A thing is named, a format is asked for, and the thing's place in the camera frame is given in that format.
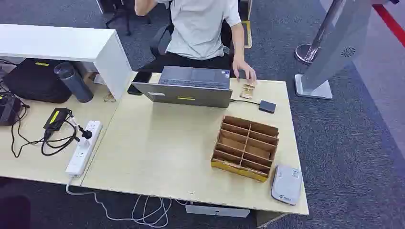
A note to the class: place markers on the person's left hand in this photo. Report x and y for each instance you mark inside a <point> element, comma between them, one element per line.
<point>242,68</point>

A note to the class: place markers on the yellow-edged board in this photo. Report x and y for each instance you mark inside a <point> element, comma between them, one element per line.
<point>247,33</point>

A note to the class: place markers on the small black hub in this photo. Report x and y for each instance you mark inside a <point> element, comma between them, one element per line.
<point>267,106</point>

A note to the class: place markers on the grey laptop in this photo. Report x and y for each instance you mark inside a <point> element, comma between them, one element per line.
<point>189,91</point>

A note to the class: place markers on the person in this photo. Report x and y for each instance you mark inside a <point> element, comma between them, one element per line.
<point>196,28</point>

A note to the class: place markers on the silver stanchion pole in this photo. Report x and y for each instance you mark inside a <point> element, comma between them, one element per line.
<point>308,52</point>

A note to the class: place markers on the wooden compartment card box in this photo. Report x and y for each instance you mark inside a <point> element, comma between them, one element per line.
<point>245,148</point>

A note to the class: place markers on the black office chair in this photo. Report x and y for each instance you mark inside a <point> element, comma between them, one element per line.
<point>159,39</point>

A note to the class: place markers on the grey kiosk stand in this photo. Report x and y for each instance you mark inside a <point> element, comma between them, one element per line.
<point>335,53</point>

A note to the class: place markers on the black smartphone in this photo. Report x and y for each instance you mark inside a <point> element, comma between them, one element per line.
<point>140,79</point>

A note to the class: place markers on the grey flat card reader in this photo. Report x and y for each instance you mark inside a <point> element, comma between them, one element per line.
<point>287,185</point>

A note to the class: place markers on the black swivel chair base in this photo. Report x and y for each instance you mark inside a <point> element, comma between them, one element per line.
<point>118,14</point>

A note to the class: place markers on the small patterned card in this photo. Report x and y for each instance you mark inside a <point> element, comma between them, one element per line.
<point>109,97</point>

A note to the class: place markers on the white under-desk tray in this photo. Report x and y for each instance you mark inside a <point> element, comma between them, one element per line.
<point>217,211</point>

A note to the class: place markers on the dark grey thermos bottle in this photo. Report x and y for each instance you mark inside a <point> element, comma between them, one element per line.
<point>74,82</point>

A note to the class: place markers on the black plug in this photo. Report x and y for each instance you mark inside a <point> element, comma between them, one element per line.
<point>86,134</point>

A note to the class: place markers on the white plug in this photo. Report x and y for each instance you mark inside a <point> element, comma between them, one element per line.
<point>84,142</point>

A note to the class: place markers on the white power strip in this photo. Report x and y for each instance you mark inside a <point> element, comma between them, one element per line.
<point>83,151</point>

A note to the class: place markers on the white desk shelf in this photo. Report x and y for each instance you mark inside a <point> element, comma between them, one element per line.
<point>63,44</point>

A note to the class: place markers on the black yellow-labelled power adapter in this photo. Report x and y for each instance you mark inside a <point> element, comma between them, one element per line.
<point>56,118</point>

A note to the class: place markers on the black bag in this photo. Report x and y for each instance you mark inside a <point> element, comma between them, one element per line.
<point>34,82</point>

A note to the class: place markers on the black desk device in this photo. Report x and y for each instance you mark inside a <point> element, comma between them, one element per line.
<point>8,109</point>

